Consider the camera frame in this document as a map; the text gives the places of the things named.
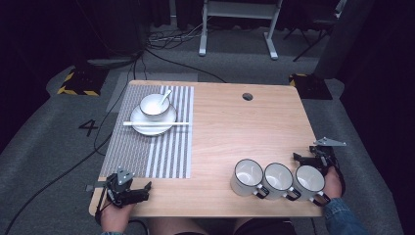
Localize person's right hand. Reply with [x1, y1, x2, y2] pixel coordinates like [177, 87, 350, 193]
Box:
[322, 165, 345, 201]

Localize white chopstick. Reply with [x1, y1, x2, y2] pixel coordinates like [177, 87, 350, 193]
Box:
[122, 120, 191, 125]

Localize person's left leg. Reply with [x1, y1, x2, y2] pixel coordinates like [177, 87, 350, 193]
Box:
[146, 216, 210, 235]

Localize grey pillar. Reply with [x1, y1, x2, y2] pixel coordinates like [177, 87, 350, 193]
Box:
[312, 0, 377, 80]

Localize white mug black rim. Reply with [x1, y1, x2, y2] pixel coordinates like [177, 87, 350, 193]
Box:
[229, 158, 270, 200]
[260, 162, 301, 202]
[292, 164, 332, 208]

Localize white metal desk frame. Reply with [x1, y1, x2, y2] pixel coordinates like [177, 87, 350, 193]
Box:
[198, 0, 284, 62]

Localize white bowl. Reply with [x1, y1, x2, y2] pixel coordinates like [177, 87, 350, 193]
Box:
[139, 93, 171, 119]

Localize black tripod stand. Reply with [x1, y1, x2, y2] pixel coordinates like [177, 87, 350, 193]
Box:
[282, 16, 331, 63]

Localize white ceramic spoon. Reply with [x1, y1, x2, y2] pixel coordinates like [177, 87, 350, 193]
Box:
[158, 89, 173, 107]

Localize person's right leg black shorts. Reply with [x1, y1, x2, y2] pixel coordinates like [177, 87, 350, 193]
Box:
[228, 216, 298, 235]

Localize person's left hand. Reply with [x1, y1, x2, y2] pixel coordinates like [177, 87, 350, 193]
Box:
[99, 201, 137, 234]

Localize grey striped placemat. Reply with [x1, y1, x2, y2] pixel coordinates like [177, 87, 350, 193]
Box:
[99, 83, 195, 180]

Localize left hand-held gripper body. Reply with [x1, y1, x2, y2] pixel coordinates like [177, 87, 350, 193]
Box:
[85, 165, 142, 209]

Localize long black floor cable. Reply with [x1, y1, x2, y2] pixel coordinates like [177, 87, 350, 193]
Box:
[2, 53, 145, 235]

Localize black wrist strap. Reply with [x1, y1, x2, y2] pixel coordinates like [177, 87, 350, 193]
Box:
[330, 156, 347, 198]
[93, 187, 111, 227]

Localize white plate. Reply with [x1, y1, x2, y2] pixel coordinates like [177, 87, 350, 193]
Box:
[129, 103, 178, 137]

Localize bundle of floor cables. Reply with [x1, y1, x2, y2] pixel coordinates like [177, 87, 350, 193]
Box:
[146, 17, 213, 51]

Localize black base plate hazard tape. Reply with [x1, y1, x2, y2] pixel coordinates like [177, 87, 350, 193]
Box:
[56, 66, 110, 98]
[288, 72, 335, 101]

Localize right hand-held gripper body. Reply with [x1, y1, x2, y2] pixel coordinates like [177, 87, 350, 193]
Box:
[308, 136, 347, 178]

